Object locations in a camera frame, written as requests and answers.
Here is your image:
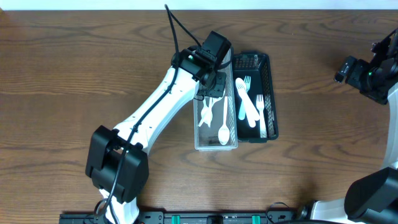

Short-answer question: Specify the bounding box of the white plastic spoon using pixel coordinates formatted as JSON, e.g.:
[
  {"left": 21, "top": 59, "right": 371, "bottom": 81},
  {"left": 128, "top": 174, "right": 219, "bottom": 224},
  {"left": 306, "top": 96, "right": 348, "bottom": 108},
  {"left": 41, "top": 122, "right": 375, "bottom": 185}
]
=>
[
  {"left": 198, "top": 98, "right": 208, "bottom": 127},
  {"left": 207, "top": 97, "right": 223, "bottom": 128}
]

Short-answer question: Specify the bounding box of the pale pink plastic spoon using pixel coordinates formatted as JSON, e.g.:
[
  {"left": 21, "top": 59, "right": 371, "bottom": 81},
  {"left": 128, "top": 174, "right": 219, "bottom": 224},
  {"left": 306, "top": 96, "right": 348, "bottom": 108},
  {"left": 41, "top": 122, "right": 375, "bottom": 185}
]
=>
[{"left": 235, "top": 76, "right": 260, "bottom": 121}]

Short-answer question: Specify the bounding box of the white plastic fork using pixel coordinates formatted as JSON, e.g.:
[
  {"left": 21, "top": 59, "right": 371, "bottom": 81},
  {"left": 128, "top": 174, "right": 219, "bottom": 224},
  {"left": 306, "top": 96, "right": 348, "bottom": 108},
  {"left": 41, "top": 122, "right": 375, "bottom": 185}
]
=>
[
  {"left": 235, "top": 78, "right": 256, "bottom": 128},
  {"left": 256, "top": 95, "right": 267, "bottom": 138}
]

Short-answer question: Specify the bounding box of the white spoon crossed bowl up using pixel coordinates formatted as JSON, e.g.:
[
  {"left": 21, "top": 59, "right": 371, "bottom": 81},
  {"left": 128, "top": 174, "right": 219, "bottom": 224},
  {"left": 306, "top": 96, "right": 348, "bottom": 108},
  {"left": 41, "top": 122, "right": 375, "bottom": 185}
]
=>
[{"left": 218, "top": 96, "right": 230, "bottom": 146}]

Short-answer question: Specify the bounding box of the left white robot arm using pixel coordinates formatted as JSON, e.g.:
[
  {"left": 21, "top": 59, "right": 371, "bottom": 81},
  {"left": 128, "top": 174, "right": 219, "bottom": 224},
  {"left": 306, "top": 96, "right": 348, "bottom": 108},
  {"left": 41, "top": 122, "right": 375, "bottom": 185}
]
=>
[{"left": 85, "top": 67, "right": 200, "bottom": 223}]

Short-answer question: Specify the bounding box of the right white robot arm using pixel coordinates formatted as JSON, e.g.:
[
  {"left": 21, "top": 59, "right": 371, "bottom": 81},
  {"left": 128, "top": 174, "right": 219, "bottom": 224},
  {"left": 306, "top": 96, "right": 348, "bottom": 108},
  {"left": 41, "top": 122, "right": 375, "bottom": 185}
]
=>
[{"left": 307, "top": 56, "right": 397, "bottom": 223}]

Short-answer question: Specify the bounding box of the light blue plastic fork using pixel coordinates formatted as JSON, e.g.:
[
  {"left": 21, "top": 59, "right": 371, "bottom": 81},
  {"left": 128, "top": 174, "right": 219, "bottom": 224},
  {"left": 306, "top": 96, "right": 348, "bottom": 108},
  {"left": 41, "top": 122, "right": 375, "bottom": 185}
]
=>
[{"left": 238, "top": 76, "right": 251, "bottom": 120}]

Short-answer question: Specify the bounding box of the clear plastic basket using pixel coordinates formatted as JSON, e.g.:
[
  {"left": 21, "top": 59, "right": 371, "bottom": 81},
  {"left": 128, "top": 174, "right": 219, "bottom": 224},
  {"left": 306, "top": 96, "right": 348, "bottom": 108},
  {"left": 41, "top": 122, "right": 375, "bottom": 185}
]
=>
[{"left": 193, "top": 49, "right": 238, "bottom": 151}]

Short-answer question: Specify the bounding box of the black plastic basket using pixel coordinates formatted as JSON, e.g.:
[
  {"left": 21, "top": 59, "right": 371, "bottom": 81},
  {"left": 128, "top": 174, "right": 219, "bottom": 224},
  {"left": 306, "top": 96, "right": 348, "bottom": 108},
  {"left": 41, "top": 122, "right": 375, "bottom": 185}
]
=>
[{"left": 232, "top": 51, "right": 279, "bottom": 143}]

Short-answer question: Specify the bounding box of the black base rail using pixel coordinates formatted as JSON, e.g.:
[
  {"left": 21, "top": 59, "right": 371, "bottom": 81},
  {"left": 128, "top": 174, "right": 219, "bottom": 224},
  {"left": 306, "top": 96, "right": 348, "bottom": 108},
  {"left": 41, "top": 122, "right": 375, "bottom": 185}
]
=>
[{"left": 59, "top": 202, "right": 313, "bottom": 224}]

